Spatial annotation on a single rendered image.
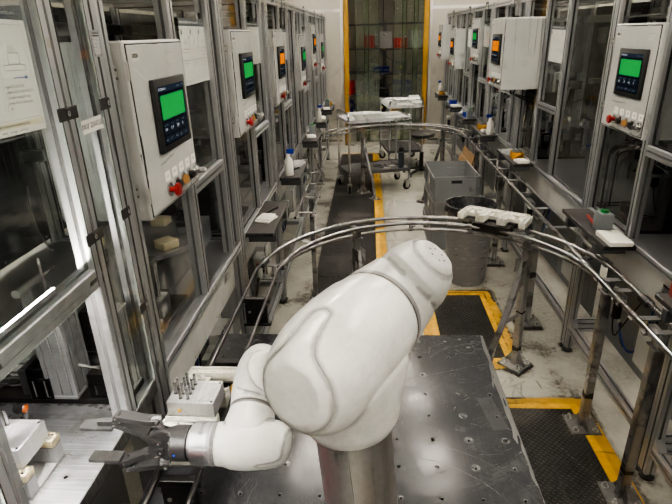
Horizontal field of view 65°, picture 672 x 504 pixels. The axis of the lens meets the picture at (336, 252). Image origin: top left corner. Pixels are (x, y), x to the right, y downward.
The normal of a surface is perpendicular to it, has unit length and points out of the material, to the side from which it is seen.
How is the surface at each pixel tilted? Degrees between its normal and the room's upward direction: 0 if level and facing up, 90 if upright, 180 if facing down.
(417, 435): 0
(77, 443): 0
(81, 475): 0
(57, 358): 90
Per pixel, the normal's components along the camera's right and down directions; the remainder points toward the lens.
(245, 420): -0.03, -0.80
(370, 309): 0.37, -0.71
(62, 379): -0.05, 0.39
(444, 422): -0.03, -0.92
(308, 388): -0.57, 0.28
